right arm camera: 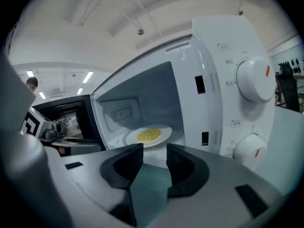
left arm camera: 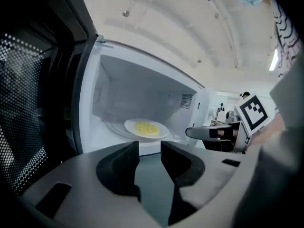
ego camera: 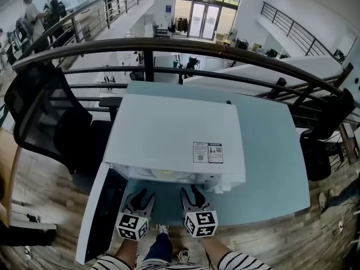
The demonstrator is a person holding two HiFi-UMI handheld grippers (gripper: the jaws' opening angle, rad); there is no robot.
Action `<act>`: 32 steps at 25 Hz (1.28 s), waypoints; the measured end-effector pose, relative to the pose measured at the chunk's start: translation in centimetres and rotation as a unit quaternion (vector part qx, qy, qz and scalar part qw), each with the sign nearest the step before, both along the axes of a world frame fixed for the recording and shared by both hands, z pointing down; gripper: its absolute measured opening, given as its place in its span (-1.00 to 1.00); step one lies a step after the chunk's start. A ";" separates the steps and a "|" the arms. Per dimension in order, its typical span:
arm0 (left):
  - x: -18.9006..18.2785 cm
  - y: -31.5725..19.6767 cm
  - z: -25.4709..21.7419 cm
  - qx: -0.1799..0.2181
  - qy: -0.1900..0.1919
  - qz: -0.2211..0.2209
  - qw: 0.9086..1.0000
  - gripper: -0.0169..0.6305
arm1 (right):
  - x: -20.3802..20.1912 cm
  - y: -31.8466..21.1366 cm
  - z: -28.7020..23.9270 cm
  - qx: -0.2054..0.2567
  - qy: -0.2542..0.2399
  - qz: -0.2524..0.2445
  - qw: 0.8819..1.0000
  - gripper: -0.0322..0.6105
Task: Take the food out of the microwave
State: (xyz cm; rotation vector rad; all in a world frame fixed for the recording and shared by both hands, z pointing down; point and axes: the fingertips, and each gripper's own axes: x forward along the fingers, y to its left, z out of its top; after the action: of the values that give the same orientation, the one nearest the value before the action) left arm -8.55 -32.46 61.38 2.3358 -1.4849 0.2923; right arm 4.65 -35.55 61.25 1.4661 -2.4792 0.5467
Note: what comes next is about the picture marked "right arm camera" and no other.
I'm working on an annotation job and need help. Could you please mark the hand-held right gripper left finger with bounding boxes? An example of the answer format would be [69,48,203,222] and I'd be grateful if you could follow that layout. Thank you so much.
[47,142,145,228]

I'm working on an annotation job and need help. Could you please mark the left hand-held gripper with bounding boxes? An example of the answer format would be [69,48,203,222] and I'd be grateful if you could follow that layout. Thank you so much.
[20,107,102,156]

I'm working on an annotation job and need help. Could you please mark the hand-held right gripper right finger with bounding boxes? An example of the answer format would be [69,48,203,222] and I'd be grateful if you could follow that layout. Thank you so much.
[147,143,285,228]

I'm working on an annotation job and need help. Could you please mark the white round plate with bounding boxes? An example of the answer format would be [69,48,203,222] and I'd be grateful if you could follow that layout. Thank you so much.
[125,124,173,148]

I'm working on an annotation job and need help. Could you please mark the white microwave oven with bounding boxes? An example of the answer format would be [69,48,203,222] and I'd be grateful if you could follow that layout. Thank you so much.
[30,15,276,171]

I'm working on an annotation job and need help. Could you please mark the light blue table white legs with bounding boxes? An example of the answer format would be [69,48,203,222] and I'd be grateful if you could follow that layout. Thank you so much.
[129,105,304,225]

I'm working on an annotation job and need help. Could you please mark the black mesh office chair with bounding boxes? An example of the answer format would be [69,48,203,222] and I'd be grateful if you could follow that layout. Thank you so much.
[275,65,301,114]

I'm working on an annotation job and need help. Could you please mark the group of black wall-hung items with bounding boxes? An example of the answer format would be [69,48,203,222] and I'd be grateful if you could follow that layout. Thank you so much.
[277,57,304,74]

